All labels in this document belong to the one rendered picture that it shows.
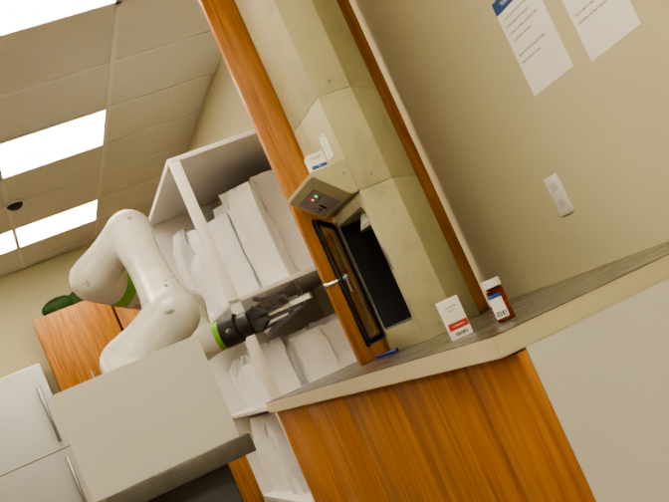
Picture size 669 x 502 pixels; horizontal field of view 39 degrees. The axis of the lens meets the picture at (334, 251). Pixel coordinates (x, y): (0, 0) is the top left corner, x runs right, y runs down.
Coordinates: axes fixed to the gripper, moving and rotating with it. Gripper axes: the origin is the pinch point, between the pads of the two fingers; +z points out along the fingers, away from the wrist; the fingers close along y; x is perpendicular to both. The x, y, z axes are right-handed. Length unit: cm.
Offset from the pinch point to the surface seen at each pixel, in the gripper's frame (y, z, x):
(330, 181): 26.8, 23.7, -9.8
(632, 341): -36, 75, -101
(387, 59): 65, 51, 45
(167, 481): -28, -21, -90
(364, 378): -27, 17, -45
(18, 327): 97, -323, 435
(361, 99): 47, 41, 3
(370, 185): 21.6, 33.4, -4.5
